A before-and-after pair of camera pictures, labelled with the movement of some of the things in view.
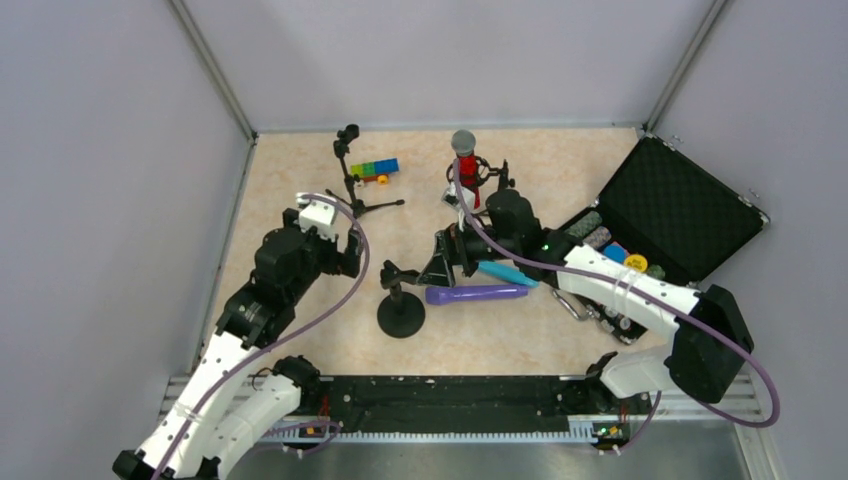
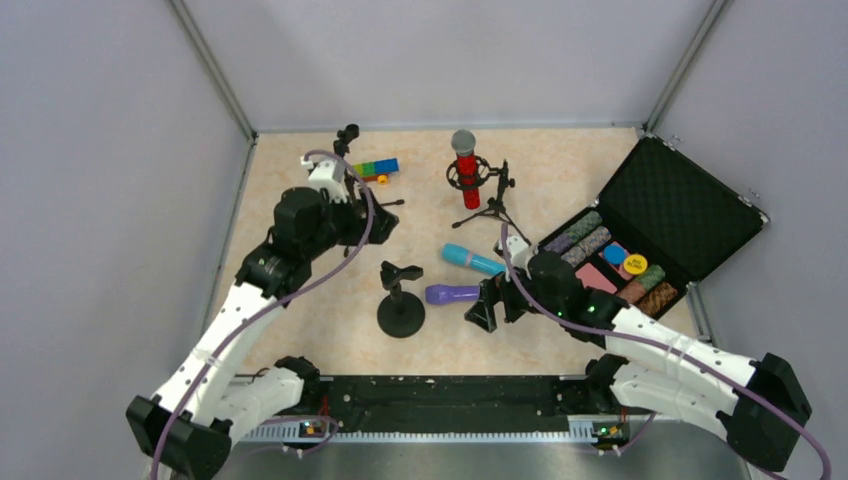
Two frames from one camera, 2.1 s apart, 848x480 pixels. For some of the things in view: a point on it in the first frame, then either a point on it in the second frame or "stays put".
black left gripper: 354,250 → 370,216
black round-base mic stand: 401,313 stays put
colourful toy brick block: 377,170 stays put
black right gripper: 454,250 → 502,299
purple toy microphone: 441,295 stays put
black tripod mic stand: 341,149 stays put
